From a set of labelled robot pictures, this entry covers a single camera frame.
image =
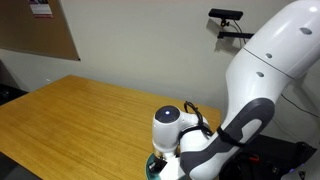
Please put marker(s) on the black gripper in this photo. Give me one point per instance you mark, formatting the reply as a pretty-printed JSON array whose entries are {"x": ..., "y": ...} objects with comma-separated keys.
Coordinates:
[{"x": 158, "y": 165}]

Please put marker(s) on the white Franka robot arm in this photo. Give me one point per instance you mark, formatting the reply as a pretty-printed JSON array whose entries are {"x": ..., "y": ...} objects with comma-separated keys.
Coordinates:
[{"x": 266, "y": 83}]

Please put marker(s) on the black equipment case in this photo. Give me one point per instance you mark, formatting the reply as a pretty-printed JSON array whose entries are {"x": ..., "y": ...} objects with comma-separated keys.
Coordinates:
[{"x": 280, "y": 153}]

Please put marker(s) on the white device with logo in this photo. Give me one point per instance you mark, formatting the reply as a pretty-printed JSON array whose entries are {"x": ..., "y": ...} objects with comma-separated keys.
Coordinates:
[{"x": 306, "y": 171}]

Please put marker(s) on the brown cork board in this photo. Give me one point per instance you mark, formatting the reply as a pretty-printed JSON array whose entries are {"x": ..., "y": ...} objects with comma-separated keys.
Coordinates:
[{"x": 36, "y": 36}]

